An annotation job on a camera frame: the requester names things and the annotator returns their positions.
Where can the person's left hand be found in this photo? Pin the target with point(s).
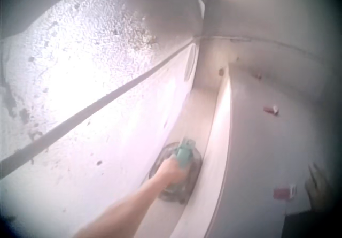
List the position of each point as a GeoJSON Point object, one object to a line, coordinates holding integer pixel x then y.
{"type": "Point", "coordinates": [169, 170]}

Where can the person's left fingers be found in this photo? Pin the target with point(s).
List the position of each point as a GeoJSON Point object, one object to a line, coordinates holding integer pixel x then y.
{"type": "Point", "coordinates": [180, 176]}

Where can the green disc sander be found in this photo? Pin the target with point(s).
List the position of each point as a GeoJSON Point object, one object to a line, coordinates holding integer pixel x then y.
{"type": "Point", "coordinates": [185, 152]}

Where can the red and white carton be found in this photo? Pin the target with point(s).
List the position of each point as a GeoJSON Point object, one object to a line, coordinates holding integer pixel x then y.
{"type": "Point", "coordinates": [283, 193]}

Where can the tan blurred object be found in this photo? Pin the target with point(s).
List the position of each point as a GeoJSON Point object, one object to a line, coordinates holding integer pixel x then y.
{"type": "Point", "coordinates": [318, 188]}

